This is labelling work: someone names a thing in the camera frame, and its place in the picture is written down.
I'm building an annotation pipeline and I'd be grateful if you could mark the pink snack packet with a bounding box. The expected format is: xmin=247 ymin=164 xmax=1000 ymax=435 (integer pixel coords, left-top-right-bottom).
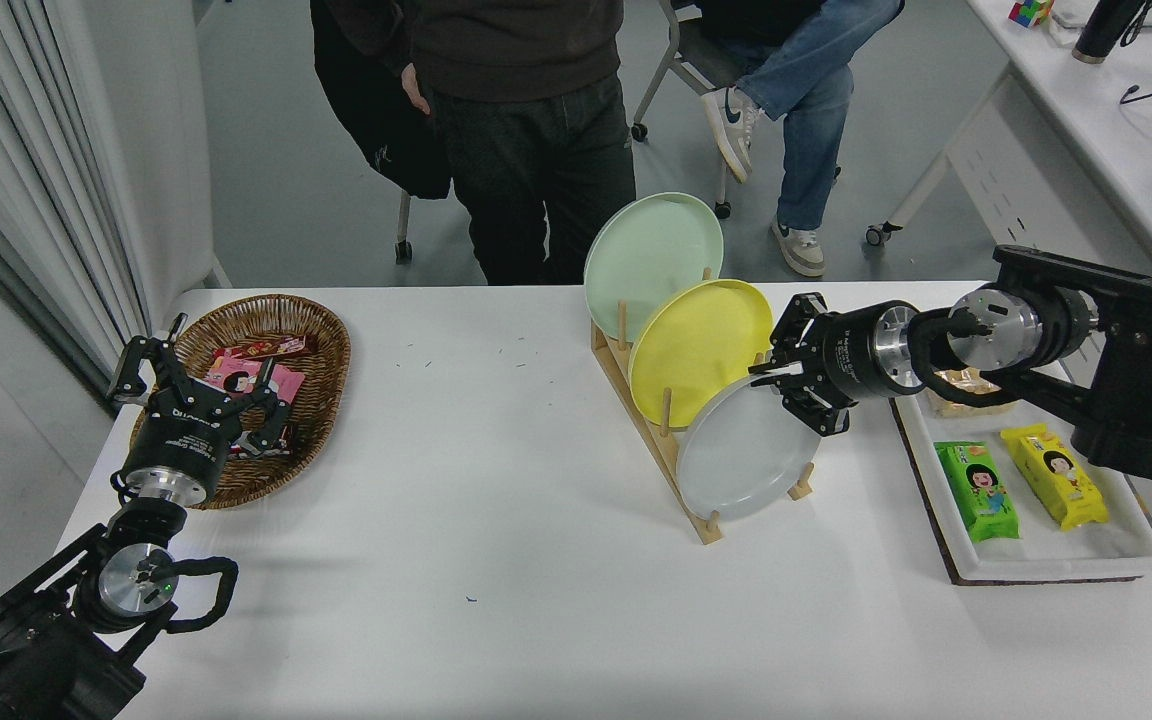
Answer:
xmin=202 ymin=353 xmax=306 ymax=433

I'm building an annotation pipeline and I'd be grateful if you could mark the brown wicker basket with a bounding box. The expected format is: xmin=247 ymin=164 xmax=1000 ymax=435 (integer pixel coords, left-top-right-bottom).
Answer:
xmin=131 ymin=293 xmax=352 ymax=511

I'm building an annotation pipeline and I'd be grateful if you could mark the white rectangular tray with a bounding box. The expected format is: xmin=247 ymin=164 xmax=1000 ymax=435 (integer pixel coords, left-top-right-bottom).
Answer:
xmin=891 ymin=365 xmax=1152 ymax=583

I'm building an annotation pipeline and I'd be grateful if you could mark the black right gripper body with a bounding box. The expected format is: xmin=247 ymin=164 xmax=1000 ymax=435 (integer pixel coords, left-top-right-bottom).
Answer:
xmin=806 ymin=302 xmax=885 ymax=408

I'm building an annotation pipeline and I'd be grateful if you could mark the green snack packet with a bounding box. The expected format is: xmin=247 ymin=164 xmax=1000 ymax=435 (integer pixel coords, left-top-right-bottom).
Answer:
xmin=934 ymin=441 xmax=1021 ymax=543

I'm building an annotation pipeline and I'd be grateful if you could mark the dark red snack bar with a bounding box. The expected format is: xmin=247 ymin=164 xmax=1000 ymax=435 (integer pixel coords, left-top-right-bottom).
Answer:
xmin=211 ymin=336 xmax=309 ymax=363

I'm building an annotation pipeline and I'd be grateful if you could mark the yellow snack packet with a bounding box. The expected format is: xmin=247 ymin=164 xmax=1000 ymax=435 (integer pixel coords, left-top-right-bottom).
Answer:
xmin=1000 ymin=423 xmax=1110 ymax=531

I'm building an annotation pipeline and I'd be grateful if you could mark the yellow plate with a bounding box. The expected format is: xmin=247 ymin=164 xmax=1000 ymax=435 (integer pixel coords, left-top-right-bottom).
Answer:
xmin=629 ymin=279 xmax=775 ymax=429

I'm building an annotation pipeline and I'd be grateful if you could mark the clear packet of tan snacks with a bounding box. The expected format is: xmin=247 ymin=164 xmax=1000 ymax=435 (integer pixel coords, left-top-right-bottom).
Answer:
xmin=926 ymin=368 xmax=1017 ymax=418

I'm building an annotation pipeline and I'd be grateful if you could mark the standing person's hand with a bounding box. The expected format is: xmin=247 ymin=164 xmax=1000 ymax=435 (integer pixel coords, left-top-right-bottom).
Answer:
xmin=400 ymin=64 xmax=432 ymax=117

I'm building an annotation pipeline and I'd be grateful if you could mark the white desk with perforated panel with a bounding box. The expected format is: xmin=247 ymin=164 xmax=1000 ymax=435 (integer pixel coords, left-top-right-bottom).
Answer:
xmin=864 ymin=0 xmax=1152 ymax=601

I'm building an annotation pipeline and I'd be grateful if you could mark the wooden plate rack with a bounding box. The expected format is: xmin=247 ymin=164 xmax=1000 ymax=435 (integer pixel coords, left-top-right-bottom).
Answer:
xmin=591 ymin=268 xmax=817 ymax=546

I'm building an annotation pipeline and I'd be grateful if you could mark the seated person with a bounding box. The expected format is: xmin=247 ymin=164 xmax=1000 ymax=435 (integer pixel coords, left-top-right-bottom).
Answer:
xmin=696 ymin=0 xmax=907 ymax=279

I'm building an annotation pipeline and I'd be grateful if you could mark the black flask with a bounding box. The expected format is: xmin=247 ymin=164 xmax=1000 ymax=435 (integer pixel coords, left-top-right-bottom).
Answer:
xmin=1072 ymin=0 xmax=1152 ymax=65

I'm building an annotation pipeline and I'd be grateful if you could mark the grey wheeled office chair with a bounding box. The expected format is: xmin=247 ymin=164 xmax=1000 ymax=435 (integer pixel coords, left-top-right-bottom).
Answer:
xmin=631 ymin=0 xmax=737 ymax=221

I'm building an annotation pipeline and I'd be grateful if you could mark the grey plate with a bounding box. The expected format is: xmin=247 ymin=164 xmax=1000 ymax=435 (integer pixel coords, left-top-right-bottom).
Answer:
xmin=677 ymin=374 xmax=823 ymax=522

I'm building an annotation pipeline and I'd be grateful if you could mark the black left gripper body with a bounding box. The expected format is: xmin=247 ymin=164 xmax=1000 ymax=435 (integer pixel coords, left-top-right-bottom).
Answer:
xmin=122 ymin=395 xmax=239 ymax=493

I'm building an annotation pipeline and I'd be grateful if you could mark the standing person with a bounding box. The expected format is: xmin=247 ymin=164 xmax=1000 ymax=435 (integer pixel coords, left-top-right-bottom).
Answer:
xmin=310 ymin=0 xmax=637 ymax=287

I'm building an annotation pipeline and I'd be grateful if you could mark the pale green plate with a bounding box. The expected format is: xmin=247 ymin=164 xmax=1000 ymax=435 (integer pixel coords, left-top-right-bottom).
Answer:
xmin=584 ymin=192 xmax=725 ymax=344

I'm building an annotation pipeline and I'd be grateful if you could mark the pale pleated curtain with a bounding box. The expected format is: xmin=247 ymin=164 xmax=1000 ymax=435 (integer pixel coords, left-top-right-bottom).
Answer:
xmin=0 ymin=0 xmax=152 ymax=401

